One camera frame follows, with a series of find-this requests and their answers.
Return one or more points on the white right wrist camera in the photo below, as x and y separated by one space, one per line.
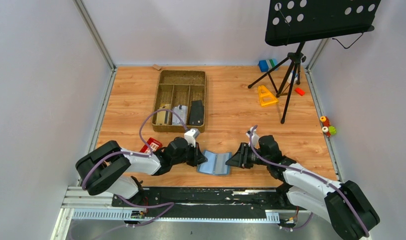
251 132

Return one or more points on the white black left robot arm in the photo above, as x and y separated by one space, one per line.
102 170

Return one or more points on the white card in tray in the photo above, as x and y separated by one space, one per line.
180 115

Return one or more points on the tan cards in tray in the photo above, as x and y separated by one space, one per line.
163 117

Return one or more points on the black wallet in tray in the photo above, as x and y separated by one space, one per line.
196 115

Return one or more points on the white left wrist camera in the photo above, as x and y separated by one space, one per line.
191 135

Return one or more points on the red flat toy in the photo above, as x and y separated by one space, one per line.
154 145

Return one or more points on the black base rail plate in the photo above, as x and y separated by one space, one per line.
208 202

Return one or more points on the woven compartment tray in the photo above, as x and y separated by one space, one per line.
181 87

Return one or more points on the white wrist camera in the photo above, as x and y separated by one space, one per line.
251 132
191 135

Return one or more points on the black music stand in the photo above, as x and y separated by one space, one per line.
300 21

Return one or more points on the small cardboard scrap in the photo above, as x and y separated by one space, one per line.
157 67

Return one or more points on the blue green block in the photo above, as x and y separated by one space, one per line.
266 65

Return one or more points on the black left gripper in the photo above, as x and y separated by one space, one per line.
199 157

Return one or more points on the yellow triangular toy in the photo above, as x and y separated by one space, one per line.
266 98

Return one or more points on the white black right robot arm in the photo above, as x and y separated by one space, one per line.
342 204

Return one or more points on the red block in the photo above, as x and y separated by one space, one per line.
299 91

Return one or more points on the colourful toy stack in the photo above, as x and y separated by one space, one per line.
327 128

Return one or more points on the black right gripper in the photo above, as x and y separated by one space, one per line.
239 159

